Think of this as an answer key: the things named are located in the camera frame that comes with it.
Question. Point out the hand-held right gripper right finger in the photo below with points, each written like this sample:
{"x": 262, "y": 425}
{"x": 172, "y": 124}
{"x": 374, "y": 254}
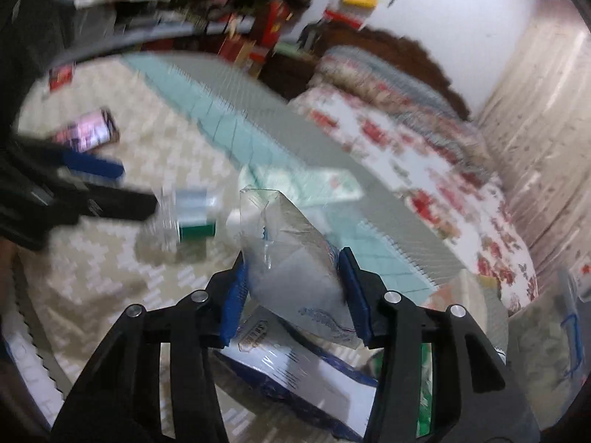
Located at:
{"x": 355, "y": 300}

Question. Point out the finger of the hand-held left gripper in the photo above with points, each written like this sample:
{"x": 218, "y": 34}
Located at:
{"x": 92, "y": 166}
{"x": 120, "y": 203}

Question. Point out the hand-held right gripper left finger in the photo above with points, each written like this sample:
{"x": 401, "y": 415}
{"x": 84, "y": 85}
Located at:
{"x": 233, "y": 304}

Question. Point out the clear plastic bag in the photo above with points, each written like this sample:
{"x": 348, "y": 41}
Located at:
{"x": 291, "y": 277}

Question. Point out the clear plastic bottle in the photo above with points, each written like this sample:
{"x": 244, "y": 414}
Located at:
{"x": 194, "y": 221}

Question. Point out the white blue plastic packet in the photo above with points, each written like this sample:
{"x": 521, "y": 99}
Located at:
{"x": 300, "y": 378}

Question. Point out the green snack packet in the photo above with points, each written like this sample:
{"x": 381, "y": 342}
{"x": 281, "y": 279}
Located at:
{"x": 425, "y": 401}

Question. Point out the smartphone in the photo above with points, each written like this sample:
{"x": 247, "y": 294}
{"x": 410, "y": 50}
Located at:
{"x": 87, "y": 131}

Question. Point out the small red white wrapper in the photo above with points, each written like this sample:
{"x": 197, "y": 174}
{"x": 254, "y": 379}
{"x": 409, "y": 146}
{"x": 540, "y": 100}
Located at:
{"x": 62, "y": 77}

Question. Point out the grey shelf unit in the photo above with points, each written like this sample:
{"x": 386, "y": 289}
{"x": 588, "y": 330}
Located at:
{"x": 138, "y": 39}

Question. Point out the floral bedsheet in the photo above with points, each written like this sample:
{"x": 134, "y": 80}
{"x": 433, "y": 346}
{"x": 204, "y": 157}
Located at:
{"x": 415, "y": 170}

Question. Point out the orange paper bag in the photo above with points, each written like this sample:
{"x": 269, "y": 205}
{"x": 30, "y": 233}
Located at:
{"x": 238, "y": 50}

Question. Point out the wooden nightstand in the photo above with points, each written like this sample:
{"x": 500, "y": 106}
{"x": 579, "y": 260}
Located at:
{"x": 286, "y": 71}

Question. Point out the folded floral quilt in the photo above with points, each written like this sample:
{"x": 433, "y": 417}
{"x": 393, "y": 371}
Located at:
{"x": 378, "y": 83}

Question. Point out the red gift bag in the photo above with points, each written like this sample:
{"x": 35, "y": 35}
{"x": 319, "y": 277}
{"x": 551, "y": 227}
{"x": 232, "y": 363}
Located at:
{"x": 272, "y": 21}

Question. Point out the leaf-print curtain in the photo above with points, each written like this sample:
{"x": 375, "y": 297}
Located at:
{"x": 545, "y": 124}

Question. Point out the carved wooden headboard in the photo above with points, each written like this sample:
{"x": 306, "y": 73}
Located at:
{"x": 415, "y": 48}

